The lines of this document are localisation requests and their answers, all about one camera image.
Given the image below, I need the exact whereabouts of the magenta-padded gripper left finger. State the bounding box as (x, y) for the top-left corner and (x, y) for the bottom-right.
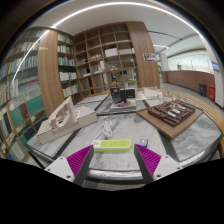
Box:
(45, 144), (96, 187)

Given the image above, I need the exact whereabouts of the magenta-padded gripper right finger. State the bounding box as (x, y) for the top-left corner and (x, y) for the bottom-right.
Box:
(133, 143), (183, 186)

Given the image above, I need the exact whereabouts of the green and white power strip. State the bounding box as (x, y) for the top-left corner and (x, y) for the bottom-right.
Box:
(92, 138), (133, 154)

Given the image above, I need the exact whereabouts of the white architectural building model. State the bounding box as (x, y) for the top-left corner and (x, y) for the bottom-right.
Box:
(36, 95), (98, 145)

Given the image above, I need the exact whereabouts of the brown model on wooden board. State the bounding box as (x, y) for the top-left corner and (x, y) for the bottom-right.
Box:
(135, 99), (204, 140)

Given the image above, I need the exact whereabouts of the small white architectural model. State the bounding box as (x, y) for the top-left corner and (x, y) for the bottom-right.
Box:
(139, 86), (164, 100)

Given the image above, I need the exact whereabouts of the black model on grey base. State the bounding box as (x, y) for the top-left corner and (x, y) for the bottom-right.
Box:
(101, 86), (148, 116)

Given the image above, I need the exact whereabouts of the dark bookshelf with books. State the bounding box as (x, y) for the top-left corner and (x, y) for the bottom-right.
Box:
(57, 32), (83, 101)

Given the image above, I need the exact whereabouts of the dark bin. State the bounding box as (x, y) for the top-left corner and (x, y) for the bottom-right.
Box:
(199, 83), (208, 98)

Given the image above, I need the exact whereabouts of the red bin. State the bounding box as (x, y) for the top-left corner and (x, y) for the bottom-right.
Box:
(208, 85), (216, 102)

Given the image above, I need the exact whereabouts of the large bookcase with books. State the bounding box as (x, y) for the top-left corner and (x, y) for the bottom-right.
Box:
(0, 28), (48, 161)

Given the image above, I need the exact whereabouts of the wooden cubby shelf unit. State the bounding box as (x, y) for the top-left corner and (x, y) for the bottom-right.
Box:
(73, 22), (141, 96)

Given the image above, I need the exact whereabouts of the white power strip cable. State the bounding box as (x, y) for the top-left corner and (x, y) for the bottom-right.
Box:
(99, 119), (114, 141)

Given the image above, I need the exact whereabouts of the wall poster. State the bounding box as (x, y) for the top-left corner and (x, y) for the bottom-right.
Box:
(143, 52), (158, 63)

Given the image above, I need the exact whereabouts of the wall screen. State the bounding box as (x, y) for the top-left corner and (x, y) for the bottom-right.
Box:
(211, 61), (221, 72)

